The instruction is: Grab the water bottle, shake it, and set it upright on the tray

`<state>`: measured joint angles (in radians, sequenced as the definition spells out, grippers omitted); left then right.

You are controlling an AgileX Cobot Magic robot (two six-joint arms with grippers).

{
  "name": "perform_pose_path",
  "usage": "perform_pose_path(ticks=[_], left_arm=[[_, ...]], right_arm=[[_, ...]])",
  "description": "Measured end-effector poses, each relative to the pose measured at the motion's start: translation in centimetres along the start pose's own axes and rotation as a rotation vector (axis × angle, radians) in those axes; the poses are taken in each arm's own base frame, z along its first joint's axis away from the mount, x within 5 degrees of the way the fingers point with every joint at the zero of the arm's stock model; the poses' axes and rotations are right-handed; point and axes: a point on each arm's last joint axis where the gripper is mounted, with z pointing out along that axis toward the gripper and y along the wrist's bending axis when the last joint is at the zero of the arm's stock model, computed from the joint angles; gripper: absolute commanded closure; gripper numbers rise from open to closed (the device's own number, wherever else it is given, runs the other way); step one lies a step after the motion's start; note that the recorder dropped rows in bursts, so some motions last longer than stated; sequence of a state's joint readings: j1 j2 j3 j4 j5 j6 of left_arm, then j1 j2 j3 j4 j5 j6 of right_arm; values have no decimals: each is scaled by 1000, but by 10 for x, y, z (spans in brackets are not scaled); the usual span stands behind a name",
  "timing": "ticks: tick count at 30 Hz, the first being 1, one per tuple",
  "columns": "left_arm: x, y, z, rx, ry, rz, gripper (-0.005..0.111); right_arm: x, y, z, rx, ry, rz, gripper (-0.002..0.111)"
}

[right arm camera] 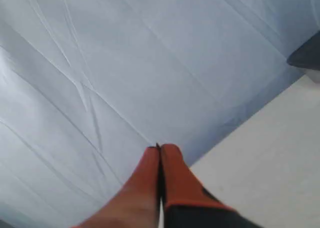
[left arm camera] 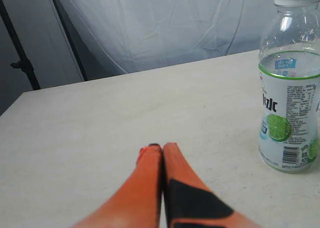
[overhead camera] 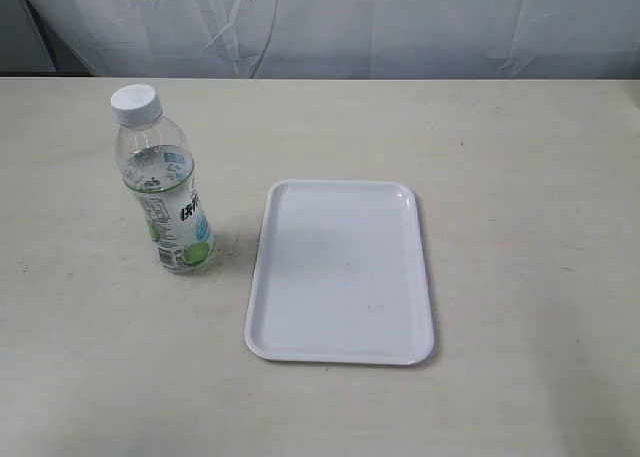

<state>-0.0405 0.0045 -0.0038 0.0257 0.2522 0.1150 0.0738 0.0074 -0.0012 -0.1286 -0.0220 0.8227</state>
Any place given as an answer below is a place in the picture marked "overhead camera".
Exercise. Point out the clear plastic drink bottle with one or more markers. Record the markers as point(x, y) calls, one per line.
point(158, 168)

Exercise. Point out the white rectangular plastic tray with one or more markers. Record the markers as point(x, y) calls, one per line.
point(340, 276)

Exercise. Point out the white backdrop curtain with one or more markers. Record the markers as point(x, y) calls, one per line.
point(343, 39)

